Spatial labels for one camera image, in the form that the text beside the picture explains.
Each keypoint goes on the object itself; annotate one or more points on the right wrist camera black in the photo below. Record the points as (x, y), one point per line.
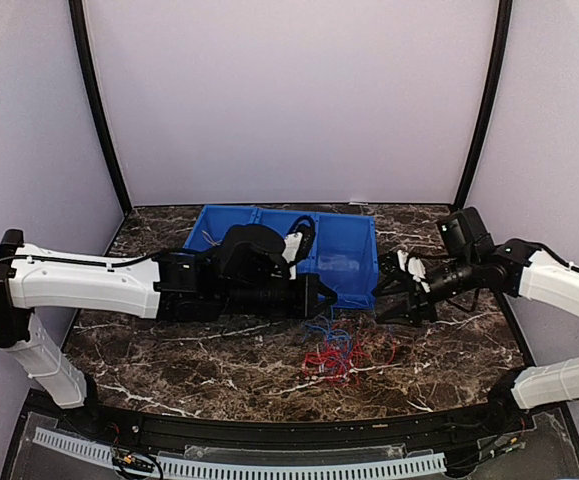
(465, 235)

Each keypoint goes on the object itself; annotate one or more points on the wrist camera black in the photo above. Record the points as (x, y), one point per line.
(465, 235)
(251, 254)

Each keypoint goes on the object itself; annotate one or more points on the left blue storage bin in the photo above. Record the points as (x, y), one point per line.
(213, 223)

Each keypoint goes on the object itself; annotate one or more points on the right black frame post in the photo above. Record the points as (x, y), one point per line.
(489, 94)

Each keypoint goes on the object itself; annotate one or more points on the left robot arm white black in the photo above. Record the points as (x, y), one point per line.
(170, 285)

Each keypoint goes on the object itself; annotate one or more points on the black frame post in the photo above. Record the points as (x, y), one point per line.
(98, 114)
(489, 94)

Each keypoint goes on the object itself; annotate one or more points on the white slotted cable duct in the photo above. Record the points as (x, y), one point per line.
(238, 466)

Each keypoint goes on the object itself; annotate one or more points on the left black frame post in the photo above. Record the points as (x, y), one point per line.
(98, 114)

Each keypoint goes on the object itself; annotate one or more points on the right blue storage bin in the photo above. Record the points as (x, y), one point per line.
(344, 255)

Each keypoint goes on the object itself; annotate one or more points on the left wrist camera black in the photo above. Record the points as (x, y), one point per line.
(251, 254)

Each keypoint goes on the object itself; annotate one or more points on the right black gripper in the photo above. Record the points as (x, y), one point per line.
(419, 300)

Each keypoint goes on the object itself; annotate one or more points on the black front rail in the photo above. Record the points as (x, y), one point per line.
(458, 428)

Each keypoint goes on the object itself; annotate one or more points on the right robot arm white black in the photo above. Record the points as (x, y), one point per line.
(516, 268)

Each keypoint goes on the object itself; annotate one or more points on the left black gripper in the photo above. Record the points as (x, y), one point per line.
(305, 308)

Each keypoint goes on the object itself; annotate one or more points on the blue storage bin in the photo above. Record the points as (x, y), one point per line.
(285, 222)
(344, 255)
(213, 223)

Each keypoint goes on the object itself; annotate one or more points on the middle blue storage bin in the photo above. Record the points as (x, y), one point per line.
(285, 222)

